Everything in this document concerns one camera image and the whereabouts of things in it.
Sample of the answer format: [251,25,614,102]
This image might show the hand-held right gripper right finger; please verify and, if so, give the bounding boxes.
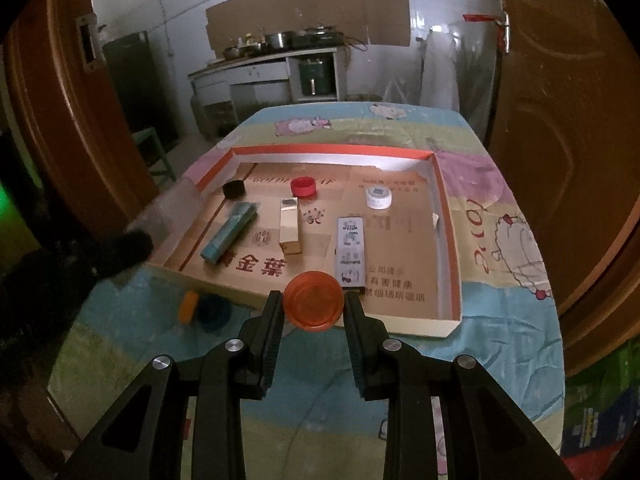
[342,291,576,480]

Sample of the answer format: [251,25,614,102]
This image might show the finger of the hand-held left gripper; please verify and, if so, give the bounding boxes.
[92,230,155,278]

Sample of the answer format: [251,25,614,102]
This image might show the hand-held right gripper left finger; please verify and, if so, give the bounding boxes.
[55,290,284,480]

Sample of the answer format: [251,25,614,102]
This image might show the orange translucent lid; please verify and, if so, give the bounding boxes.
[283,271,346,332]

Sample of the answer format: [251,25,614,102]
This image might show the shallow cardboard tray box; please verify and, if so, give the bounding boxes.
[147,142,463,340]

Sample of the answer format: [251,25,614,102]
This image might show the gold rectangular box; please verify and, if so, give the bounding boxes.
[279,197,302,256]

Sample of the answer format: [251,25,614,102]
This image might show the white cap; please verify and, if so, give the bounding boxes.
[365,186,393,209]

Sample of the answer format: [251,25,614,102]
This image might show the blue cap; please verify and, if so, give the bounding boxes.
[196,294,231,332]

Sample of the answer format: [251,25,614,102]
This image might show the small orange cap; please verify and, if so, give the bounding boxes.
[179,291,200,324]

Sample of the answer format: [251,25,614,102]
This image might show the white flat printed box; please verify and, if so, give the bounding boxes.
[331,216,368,291]

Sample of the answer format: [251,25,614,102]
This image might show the blue tube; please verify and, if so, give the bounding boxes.
[200,201,262,262]

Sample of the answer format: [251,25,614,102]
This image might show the green wooden chair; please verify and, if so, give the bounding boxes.
[132,127,177,183]

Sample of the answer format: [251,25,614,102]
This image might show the dark green cabinet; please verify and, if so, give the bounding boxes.
[102,31,178,151]

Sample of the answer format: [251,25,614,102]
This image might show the white kitchen counter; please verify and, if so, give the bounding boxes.
[189,45,348,136]

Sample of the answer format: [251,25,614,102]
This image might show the green printed carton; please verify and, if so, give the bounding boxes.
[560,340,640,461]

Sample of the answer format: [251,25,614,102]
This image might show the green cylinder under counter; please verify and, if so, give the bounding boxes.
[298,57,335,97]

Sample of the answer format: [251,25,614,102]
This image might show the black gas stove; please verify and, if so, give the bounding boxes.
[292,30,346,48]

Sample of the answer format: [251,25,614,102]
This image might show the brown wooden door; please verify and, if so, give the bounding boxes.
[487,0,640,311]

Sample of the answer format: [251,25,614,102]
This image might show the cardboard sheet on wall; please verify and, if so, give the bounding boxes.
[206,0,412,58]

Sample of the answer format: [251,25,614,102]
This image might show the metal door handle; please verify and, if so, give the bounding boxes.
[497,12,512,53]

